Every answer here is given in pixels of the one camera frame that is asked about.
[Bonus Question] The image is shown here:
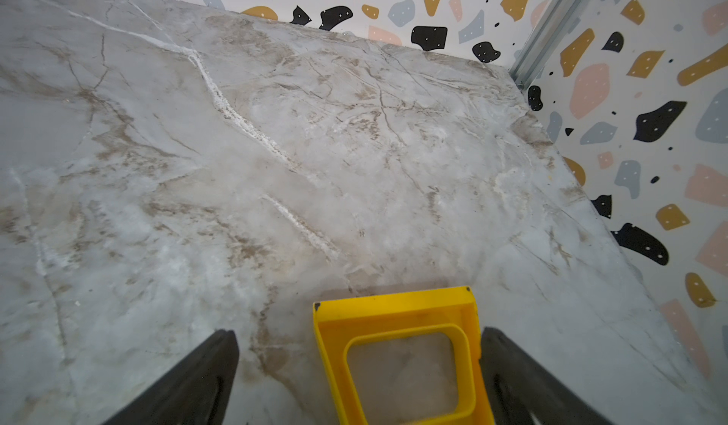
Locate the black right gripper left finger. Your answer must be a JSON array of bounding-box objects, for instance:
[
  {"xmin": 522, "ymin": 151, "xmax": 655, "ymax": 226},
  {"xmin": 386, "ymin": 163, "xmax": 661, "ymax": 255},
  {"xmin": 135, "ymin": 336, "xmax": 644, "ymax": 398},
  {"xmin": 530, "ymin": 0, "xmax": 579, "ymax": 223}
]
[{"xmin": 106, "ymin": 329, "xmax": 239, "ymax": 424}]

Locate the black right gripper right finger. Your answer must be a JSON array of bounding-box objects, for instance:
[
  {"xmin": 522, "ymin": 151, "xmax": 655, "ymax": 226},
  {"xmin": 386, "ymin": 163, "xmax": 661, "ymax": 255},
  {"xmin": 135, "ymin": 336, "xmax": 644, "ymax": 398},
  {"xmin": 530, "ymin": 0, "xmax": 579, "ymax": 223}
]
[{"xmin": 480, "ymin": 328, "xmax": 610, "ymax": 424}]

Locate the yellow plastic frame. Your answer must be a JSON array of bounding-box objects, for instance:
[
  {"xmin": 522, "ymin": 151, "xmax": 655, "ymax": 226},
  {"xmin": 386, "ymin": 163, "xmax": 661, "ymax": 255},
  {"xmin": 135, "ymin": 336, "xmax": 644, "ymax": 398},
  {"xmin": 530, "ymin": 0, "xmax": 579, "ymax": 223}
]
[{"xmin": 313, "ymin": 286, "xmax": 495, "ymax": 424}]

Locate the aluminium corner post right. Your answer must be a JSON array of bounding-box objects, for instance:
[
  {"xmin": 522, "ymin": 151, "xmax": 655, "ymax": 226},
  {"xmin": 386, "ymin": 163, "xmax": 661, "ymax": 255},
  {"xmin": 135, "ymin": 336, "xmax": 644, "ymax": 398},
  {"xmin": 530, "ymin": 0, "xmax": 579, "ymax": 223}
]
[{"xmin": 509, "ymin": 0, "xmax": 590, "ymax": 91}]

